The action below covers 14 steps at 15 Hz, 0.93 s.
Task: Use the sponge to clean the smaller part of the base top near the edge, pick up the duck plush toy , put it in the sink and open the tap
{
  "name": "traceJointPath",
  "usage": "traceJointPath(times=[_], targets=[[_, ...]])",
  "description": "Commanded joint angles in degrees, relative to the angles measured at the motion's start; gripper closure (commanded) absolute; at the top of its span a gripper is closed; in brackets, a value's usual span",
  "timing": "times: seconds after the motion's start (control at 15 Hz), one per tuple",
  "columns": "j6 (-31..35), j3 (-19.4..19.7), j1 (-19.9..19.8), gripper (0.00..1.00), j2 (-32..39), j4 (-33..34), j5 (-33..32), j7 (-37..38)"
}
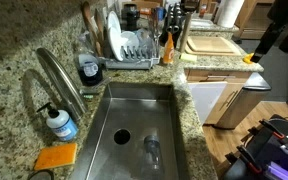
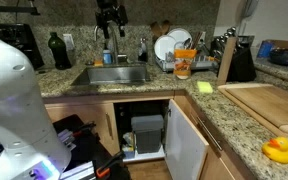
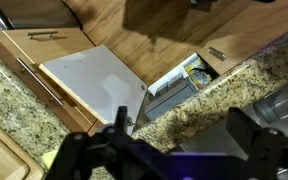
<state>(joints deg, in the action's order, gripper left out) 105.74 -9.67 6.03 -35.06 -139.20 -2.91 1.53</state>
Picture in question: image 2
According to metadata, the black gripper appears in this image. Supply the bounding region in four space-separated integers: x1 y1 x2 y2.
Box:
94 0 129 40

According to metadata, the yellow-green sponge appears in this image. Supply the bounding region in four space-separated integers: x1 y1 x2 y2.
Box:
196 80 214 94

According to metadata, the yellow rubber duck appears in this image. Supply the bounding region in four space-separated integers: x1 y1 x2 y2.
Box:
261 136 288 165

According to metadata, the stainless steel sink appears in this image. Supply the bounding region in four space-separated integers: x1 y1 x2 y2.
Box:
71 63 151 86

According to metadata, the white open cabinet door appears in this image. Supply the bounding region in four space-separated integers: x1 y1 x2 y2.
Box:
164 98 210 180

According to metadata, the curved metal faucet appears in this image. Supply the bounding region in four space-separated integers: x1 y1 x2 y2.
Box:
93 22 128 65

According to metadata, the blue label soap pump bottle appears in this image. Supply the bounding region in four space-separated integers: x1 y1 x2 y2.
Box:
102 43 113 65

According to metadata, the wooden spoon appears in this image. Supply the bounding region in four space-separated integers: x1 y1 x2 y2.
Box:
149 21 163 43
160 19 172 36

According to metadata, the white dinner plate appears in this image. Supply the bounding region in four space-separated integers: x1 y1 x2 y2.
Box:
153 34 178 62
166 28 193 44

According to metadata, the dark green glass bottle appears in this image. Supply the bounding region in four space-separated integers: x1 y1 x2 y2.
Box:
47 31 72 70

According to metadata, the orange plastic cup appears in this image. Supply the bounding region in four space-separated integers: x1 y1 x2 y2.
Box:
173 48 198 80

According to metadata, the metal dish rack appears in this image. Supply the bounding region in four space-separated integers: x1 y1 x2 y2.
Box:
155 46 218 73

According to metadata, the wooden cabinet door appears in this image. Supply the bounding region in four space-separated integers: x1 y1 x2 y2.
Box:
45 102 121 156

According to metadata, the black stove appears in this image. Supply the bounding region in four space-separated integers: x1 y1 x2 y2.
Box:
0 23 45 69

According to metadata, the orange black clamp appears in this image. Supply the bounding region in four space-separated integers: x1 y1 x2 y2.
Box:
71 121 97 138
96 150 126 179

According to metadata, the gray plastic trash bin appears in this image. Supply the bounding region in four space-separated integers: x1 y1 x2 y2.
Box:
130 114 165 155

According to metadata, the upright wooden board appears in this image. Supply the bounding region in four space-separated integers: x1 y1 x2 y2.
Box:
216 35 239 86

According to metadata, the black tool cart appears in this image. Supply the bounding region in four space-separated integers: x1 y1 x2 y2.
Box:
52 114 132 180

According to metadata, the blue plastic tub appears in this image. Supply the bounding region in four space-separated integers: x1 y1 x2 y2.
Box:
121 131 137 160

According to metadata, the black knife block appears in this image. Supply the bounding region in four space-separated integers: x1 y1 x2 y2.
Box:
210 26 257 83

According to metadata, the white flat device stack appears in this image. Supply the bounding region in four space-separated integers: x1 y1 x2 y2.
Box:
59 160 97 180

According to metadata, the blue box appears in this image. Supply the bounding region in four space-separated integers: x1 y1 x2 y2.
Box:
257 39 275 59

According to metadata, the large wooden cutting board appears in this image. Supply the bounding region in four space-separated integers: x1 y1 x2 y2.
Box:
217 83 288 149

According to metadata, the wooden drawer front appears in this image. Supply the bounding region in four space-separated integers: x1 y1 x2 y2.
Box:
173 93 262 180

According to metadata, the metal cabinet door handle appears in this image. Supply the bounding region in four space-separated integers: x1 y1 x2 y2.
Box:
105 112 114 140

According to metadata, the white wall phone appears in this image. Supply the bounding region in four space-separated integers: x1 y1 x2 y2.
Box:
242 0 260 19

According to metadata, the long metal drawer handle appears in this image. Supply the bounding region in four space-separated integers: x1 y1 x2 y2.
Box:
196 115 224 152

